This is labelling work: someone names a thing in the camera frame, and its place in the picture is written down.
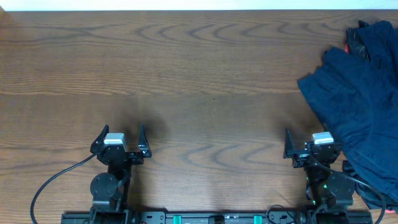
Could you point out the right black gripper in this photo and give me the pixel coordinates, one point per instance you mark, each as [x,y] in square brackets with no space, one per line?
[301,158]

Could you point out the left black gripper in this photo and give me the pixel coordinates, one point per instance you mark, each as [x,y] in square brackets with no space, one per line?
[145,152]

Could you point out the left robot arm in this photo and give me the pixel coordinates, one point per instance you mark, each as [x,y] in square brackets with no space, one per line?
[110,190]

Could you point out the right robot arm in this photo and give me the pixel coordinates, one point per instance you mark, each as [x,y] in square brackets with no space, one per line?
[330,192]

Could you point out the navy blue garment pile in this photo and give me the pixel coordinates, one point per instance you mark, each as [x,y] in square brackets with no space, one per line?
[356,100]

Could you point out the black patterned garment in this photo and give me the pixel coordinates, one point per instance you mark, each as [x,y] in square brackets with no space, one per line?
[355,43]

